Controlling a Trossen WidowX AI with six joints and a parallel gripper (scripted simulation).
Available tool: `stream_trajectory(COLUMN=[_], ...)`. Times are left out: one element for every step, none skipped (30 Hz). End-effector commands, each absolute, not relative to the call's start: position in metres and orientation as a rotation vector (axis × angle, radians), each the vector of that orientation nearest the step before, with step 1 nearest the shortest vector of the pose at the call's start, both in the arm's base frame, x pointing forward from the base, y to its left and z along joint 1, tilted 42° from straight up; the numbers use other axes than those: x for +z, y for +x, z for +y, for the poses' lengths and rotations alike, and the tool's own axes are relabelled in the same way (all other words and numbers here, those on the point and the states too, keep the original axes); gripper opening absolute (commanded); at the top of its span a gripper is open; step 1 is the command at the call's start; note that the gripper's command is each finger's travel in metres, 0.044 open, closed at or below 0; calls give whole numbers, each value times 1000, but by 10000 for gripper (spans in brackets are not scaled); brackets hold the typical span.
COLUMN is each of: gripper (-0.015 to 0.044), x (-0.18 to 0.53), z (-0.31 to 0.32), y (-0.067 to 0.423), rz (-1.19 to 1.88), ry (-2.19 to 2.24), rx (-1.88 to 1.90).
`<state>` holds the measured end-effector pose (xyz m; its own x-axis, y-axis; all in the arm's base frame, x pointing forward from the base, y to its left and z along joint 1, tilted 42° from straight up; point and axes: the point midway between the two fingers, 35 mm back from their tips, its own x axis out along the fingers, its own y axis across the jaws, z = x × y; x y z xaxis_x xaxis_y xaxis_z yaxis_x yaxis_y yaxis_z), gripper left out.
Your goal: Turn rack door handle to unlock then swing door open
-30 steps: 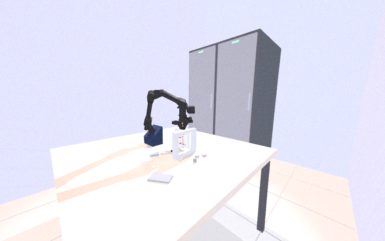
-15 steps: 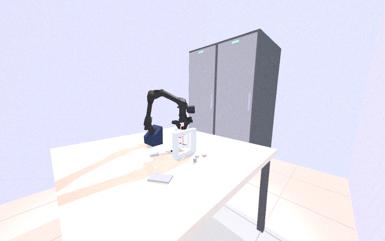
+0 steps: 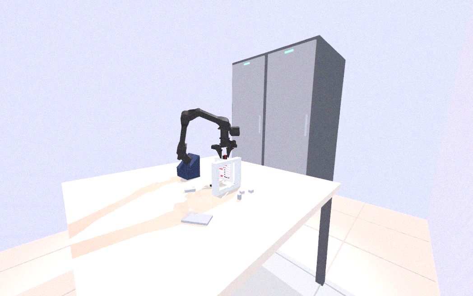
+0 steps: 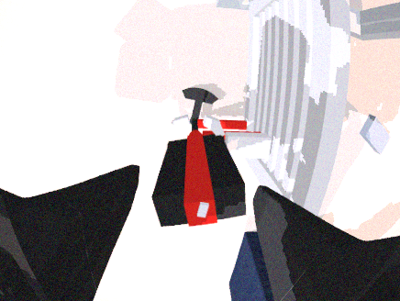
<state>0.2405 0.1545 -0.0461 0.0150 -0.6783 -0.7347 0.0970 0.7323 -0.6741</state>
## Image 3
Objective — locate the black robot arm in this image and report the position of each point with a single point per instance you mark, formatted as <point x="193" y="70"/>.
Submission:
<point x="224" y="127"/>

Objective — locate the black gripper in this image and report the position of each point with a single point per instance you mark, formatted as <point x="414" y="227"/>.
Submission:
<point x="219" y="147"/>

